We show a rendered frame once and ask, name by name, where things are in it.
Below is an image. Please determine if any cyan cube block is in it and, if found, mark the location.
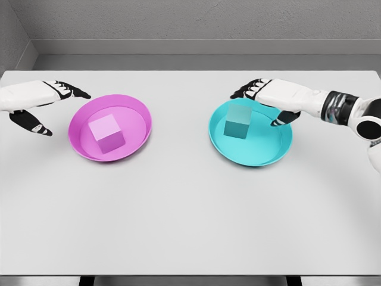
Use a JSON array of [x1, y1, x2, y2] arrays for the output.
[[223, 103, 253, 141]]

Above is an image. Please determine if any pink cube block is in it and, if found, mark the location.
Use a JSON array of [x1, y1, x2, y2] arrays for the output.
[[88, 113, 126, 155]]

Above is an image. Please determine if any pink round plate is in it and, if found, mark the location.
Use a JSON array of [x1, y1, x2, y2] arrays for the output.
[[67, 94, 153, 163]]

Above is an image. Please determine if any cyan round plate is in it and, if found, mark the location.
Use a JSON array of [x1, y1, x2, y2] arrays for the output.
[[208, 99, 294, 168]]

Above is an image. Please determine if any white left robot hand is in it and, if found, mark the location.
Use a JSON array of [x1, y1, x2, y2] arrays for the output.
[[6, 80, 92, 138]]

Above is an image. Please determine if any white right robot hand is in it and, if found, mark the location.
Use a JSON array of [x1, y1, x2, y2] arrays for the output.
[[230, 78, 309, 128]]

